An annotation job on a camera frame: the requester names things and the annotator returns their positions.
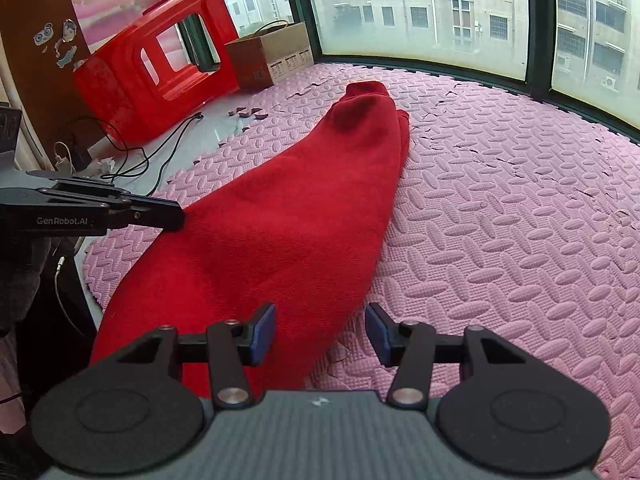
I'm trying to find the red fleece pants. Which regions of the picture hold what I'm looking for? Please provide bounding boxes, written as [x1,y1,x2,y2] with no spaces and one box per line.
[92,81,409,393]

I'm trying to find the gloved left hand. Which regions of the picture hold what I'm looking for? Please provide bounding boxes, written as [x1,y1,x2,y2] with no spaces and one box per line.
[1,234,80,338]

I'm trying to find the loose pink foam pieces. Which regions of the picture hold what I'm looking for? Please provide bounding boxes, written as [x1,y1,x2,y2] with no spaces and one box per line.
[228,106,268,120]

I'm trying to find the panda sticker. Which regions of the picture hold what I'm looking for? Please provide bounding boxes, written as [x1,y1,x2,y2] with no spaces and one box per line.
[34,23,53,47]

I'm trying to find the red plastic stool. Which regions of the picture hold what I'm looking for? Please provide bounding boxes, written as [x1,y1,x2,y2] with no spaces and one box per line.
[73,0,239,146]

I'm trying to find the brown wooden cabinet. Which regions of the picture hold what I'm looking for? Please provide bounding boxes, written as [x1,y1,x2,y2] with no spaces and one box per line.
[1,0,103,159]

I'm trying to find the pink foam floor mat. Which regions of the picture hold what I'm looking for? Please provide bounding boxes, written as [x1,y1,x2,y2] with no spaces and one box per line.
[85,64,639,479]

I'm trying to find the brown cardboard box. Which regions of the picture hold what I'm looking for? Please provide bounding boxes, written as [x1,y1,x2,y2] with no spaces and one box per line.
[224,21,314,90]

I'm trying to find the black power cable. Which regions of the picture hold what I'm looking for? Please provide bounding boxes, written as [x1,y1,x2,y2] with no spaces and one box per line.
[60,112,205,198]

